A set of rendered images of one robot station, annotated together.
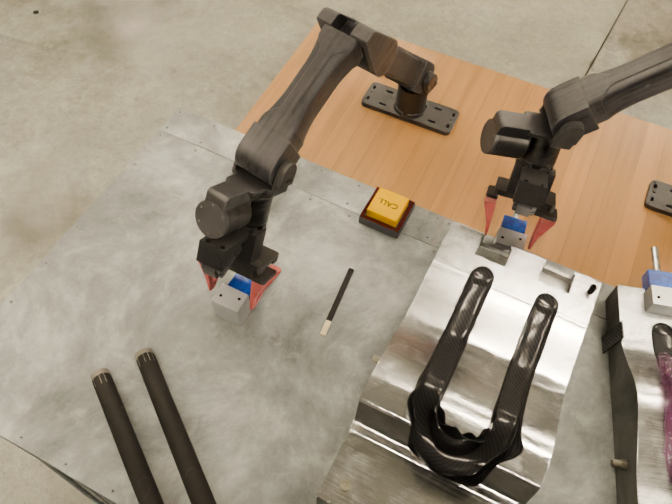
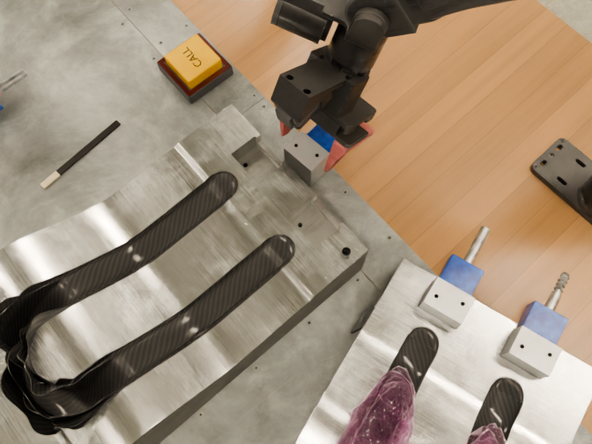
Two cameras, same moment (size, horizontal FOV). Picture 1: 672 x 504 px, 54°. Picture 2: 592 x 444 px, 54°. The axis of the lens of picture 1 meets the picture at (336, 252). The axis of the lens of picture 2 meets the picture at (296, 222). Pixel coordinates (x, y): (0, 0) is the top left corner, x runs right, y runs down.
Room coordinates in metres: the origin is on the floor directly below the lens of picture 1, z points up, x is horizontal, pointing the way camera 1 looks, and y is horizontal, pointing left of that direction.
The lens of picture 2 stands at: (0.34, -0.45, 1.55)
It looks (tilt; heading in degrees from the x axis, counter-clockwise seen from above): 71 degrees down; 27
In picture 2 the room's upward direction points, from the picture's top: 2 degrees counter-clockwise
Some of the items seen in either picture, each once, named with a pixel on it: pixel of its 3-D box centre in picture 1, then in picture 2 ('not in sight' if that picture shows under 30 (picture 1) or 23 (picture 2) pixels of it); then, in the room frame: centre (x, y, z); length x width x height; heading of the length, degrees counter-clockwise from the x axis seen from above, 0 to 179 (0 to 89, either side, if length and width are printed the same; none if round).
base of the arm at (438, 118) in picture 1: (412, 96); not in sight; (1.01, -0.14, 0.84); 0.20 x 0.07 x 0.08; 67
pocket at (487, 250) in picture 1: (491, 256); (259, 164); (0.61, -0.26, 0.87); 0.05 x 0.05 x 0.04; 66
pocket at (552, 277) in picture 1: (553, 281); (315, 225); (0.56, -0.36, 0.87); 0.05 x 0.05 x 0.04; 66
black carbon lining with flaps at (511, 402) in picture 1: (487, 363); (141, 297); (0.39, -0.23, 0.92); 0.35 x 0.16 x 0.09; 156
